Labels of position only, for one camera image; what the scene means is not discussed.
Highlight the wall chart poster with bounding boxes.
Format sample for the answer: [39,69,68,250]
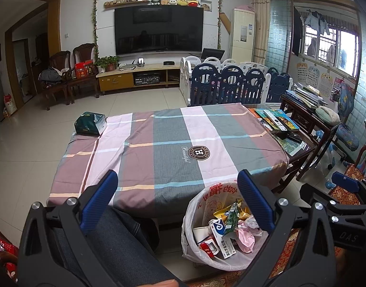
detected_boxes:
[308,66,320,88]
[320,72,333,96]
[296,62,308,83]

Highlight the hanging clothes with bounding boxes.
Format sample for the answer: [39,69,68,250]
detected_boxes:
[302,10,331,35]

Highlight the row of picture books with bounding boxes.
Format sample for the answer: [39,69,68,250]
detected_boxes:
[249,108,300,132]

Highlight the black monitor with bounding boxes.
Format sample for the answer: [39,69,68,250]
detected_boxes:
[200,48,225,62]

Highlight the red white bag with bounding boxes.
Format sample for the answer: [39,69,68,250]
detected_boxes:
[4,94,17,116]

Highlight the window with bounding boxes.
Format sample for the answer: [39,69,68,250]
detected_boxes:
[304,21,360,80]

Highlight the dark green tissue box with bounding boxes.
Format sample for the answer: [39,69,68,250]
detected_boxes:
[74,111,108,136]

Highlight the grey green cushion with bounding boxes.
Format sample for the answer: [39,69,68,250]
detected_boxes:
[315,105,341,126]

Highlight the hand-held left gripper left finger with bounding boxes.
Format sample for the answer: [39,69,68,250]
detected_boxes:
[17,170,119,287]

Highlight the dark wooden armchair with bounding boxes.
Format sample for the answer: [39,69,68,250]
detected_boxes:
[72,43,100,98]
[39,51,71,111]

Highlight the white plastic bin bag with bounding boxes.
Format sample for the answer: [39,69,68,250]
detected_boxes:
[181,181,279,271]

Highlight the wooden television cabinet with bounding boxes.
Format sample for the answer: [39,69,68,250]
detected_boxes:
[96,61,183,95]

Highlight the white blue toothpaste box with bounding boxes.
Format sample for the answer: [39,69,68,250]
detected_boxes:
[209,218,238,259]

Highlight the green snack packet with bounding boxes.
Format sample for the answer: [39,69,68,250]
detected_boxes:
[224,200,246,237]

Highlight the black audio receiver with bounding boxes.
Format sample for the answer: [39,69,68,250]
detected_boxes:
[133,73,161,86]

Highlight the white navy playpen fence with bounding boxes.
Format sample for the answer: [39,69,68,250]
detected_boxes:
[179,56,293,106]

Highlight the standing air conditioner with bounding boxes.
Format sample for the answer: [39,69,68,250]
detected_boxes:
[229,7,257,63]

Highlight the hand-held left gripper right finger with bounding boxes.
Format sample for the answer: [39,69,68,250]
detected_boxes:
[237,169,337,287]

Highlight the pink plastic packet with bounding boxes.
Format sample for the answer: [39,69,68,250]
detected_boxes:
[235,226,257,253]

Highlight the red gift box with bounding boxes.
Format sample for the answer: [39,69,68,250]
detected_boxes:
[75,60,94,79]

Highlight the person's blue jeans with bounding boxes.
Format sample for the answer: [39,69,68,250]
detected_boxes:
[53,206,183,287]

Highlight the yellow snack bag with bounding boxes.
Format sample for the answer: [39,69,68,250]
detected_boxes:
[213,205,251,222]

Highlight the stack of books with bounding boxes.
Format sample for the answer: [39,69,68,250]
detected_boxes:
[286,85,324,106]

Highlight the blue backpack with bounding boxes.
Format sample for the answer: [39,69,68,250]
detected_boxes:
[338,82,355,117]

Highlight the ivy garland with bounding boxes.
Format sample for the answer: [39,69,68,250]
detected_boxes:
[92,0,100,57]
[216,0,224,50]

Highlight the potted green plant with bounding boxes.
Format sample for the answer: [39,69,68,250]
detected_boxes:
[95,56,120,73]

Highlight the black bag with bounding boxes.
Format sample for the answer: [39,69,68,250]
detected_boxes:
[39,68,62,83]

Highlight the beige curtain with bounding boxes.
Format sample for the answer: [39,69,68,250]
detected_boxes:
[250,0,271,65]

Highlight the dark wooden side table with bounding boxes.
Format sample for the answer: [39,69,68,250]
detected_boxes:
[280,94,340,183]

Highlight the black television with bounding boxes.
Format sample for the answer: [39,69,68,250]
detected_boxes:
[114,6,205,57]

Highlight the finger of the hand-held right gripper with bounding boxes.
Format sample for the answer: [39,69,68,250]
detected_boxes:
[299,183,336,216]
[332,172,366,199]

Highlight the plaid tablecloth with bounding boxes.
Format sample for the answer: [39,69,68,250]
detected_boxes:
[48,103,289,220]

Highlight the wooden wall shelf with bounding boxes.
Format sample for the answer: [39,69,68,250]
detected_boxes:
[104,0,150,9]

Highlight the person's left hand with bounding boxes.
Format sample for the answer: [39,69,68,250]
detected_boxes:
[142,279,177,287]

